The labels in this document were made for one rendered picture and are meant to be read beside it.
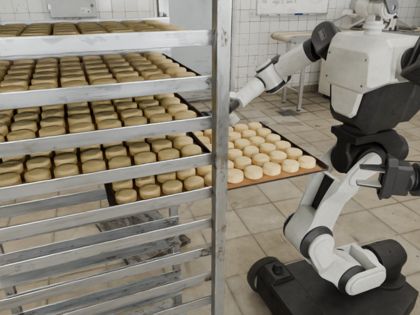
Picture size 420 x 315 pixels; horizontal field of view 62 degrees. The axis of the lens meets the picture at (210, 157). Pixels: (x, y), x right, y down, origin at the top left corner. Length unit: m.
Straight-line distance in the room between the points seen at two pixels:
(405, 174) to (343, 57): 0.43
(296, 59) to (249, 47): 3.70
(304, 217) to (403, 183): 0.47
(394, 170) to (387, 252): 0.85
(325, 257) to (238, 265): 0.77
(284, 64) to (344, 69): 0.33
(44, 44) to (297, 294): 1.42
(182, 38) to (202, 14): 4.18
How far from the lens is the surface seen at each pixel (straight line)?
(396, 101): 1.26
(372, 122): 1.24
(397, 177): 1.03
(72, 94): 0.71
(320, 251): 1.39
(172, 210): 1.37
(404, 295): 1.90
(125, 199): 0.84
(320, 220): 1.37
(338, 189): 1.30
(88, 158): 0.85
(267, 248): 2.22
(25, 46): 0.69
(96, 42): 0.69
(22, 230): 0.83
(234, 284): 1.98
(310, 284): 1.80
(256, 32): 5.17
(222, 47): 0.72
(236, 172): 0.93
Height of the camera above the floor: 1.40
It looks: 25 degrees down
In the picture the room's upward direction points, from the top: straight up
